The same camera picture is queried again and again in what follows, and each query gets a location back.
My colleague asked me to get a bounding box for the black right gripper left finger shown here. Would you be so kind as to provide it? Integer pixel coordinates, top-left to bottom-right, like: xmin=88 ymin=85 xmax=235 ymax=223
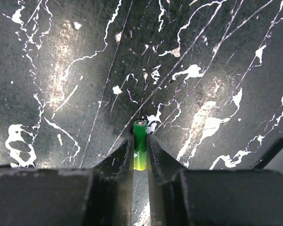
xmin=0 ymin=135 xmax=134 ymax=226

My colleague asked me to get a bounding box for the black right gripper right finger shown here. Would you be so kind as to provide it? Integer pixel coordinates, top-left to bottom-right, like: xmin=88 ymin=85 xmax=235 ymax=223
xmin=147 ymin=134 xmax=283 ymax=226

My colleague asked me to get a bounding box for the green AAA battery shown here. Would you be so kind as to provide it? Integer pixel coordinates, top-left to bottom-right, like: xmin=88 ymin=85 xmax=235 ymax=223
xmin=133 ymin=120 xmax=147 ymax=171

